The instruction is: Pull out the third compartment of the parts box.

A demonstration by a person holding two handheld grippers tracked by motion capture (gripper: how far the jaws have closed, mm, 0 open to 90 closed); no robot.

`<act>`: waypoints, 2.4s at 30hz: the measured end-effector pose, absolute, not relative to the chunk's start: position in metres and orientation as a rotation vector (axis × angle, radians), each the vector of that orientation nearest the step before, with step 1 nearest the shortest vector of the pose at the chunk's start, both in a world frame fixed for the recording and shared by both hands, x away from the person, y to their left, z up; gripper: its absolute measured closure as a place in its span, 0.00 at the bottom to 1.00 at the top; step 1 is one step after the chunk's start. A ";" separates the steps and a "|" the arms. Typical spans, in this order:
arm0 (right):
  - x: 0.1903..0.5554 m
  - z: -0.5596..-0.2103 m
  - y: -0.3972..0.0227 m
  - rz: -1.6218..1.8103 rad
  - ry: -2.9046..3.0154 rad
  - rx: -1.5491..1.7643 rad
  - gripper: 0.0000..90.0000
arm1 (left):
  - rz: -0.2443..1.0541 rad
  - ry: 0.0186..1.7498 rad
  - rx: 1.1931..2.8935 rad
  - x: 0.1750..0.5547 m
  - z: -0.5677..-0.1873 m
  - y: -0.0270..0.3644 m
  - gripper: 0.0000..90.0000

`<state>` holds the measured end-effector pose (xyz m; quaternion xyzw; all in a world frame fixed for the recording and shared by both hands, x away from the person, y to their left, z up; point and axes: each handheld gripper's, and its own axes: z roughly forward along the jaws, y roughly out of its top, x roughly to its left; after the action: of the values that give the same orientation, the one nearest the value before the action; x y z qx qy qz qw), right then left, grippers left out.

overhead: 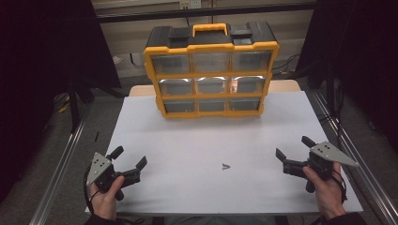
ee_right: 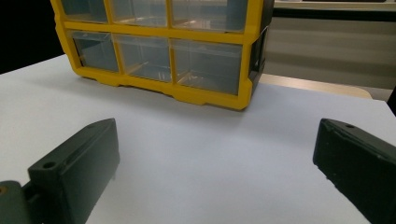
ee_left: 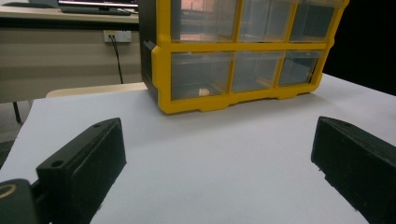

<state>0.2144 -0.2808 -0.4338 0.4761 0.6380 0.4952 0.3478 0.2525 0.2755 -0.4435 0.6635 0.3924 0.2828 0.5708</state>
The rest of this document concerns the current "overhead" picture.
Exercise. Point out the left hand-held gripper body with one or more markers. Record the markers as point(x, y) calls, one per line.
point(99, 165)

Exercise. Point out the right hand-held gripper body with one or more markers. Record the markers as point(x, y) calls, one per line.
point(331, 154)

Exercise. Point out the small grey metal part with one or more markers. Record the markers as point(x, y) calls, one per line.
point(226, 167)

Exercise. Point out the clear plastic drawer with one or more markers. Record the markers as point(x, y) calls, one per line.
point(251, 61)

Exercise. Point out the yellow and black organizer cabinet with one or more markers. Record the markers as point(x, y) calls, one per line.
point(209, 48)

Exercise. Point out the person's left hand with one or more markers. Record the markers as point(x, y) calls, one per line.
point(104, 204)

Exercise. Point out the person's right hand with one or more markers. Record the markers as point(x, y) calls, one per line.
point(330, 197)

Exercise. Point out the small black pen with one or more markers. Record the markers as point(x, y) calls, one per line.
point(97, 136)

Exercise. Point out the black stand leg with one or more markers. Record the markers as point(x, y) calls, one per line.
point(74, 109)

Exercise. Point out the light wooden table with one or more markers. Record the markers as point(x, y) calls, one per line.
point(284, 85)

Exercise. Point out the white board sheet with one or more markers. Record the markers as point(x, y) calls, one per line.
point(203, 143)

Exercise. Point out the set of clear organizer drawers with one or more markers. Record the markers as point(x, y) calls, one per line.
point(176, 87)

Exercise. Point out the black desk edge bar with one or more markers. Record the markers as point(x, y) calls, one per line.
point(140, 15)

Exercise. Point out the aluminium rail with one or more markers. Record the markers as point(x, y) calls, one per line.
point(366, 175)
point(62, 168)

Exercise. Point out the white wall outlet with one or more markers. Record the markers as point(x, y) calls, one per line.
point(191, 3)

